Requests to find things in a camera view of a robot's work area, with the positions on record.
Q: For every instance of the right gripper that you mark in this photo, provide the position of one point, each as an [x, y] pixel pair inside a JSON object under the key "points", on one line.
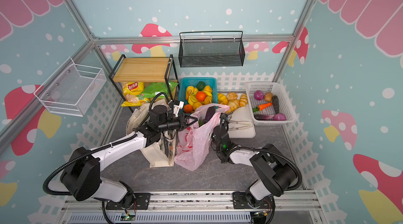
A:
{"points": [[223, 124]]}

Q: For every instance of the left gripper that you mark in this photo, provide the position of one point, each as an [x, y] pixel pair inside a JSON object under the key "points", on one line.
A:
{"points": [[183, 121]]}

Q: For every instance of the dark purple eggplant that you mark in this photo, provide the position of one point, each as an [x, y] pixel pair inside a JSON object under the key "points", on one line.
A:
{"points": [[210, 113]]}

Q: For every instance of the pink plastic grocery bag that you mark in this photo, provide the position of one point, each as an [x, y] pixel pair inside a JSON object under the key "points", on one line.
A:
{"points": [[194, 141]]}

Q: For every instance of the beige canvas tote bag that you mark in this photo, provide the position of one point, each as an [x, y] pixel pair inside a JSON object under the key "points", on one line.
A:
{"points": [[158, 154]]}

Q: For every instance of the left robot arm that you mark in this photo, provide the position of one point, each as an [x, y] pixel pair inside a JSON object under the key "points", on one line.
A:
{"points": [[80, 176]]}

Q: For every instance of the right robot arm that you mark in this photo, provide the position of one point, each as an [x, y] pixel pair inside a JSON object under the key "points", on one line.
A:
{"points": [[277, 173]]}

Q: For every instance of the orange tangerine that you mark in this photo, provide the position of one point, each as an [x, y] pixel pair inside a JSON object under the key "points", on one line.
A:
{"points": [[188, 109]]}

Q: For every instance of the long striped croissant bread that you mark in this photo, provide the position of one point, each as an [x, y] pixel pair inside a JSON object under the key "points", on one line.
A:
{"points": [[233, 105]]}

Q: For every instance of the striped yellow bread roll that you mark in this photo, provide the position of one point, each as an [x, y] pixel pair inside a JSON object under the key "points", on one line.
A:
{"points": [[222, 99]]}

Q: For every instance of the steel tongs with white tips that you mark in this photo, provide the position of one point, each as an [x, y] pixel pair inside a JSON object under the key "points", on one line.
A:
{"points": [[233, 121]]}

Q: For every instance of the orange tomato fruit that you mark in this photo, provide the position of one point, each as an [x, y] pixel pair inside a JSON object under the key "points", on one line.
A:
{"points": [[201, 96]]}

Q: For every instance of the round beige bread bun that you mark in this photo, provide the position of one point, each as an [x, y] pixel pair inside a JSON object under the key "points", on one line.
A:
{"points": [[232, 96]]}

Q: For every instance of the small striped bread roll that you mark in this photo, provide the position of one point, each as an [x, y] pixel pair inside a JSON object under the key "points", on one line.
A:
{"points": [[243, 101]]}

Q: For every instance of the banana bunch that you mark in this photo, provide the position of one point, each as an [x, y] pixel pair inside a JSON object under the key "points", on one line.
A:
{"points": [[191, 96]]}

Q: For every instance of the teal plastic fruit basket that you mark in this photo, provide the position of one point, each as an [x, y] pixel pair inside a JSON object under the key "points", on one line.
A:
{"points": [[185, 82]]}

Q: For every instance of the green avocado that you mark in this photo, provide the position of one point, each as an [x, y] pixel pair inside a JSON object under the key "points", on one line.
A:
{"points": [[201, 85]]}

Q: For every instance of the small orange carrot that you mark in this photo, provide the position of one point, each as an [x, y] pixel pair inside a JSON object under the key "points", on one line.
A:
{"points": [[262, 107]]}

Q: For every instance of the purple onion back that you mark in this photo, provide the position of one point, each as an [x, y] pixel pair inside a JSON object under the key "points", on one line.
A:
{"points": [[259, 95]]}

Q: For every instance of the purple onion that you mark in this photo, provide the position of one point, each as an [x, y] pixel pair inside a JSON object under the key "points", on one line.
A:
{"points": [[259, 95], [279, 117]]}

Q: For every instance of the green snack bag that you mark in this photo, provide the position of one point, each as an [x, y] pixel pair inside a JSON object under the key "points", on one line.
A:
{"points": [[154, 88]]}

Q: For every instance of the white plastic vegetable basket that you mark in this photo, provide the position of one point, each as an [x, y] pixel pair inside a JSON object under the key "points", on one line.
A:
{"points": [[276, 89]]}

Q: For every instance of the brown potato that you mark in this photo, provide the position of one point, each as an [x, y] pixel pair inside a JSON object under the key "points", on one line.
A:
{"points": [[268, 97]]}

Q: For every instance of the purple onion front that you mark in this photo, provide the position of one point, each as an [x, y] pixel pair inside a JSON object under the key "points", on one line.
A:
{"points": [[279, 117]]}

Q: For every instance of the yellow chips bag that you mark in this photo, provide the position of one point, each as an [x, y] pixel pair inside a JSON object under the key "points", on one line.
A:
{"points": [[132, 94]]}

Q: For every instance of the black mesh wall basket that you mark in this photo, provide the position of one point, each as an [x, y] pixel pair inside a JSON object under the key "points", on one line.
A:
{"points": [[211, 49]]}

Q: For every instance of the wooden black-frame shelf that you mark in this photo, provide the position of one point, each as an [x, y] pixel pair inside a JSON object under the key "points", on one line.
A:
{"points": [[146, 70]]}

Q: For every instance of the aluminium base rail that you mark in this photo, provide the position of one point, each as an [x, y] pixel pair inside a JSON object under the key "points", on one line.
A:
{"points": [[199, 207]]}

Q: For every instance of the white wire wall basket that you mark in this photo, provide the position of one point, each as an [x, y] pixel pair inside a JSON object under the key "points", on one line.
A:
{"points": [[72, 89]]}

